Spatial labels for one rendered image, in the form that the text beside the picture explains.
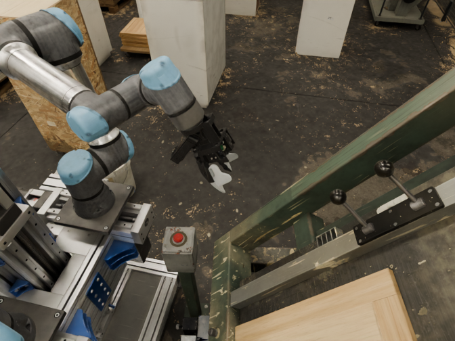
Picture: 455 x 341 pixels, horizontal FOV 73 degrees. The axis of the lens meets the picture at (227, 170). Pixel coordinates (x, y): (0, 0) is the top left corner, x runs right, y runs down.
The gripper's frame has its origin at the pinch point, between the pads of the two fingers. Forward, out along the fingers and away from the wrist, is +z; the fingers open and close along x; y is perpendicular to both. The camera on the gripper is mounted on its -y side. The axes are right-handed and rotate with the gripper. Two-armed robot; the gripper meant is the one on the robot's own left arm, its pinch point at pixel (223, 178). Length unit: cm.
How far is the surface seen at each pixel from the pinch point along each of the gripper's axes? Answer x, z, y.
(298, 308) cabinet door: -21.5, 32.0, 12.3
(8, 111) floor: 153, -10, -310
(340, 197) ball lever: -6.3, 5.8, 29.5
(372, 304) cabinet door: -23.3, 22.6, 32.2
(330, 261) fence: -12.5, 23.1, 22.9
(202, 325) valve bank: -22, 53, -32
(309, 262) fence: -11.5, 25.6, 16.6
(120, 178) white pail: 74, 51, -140
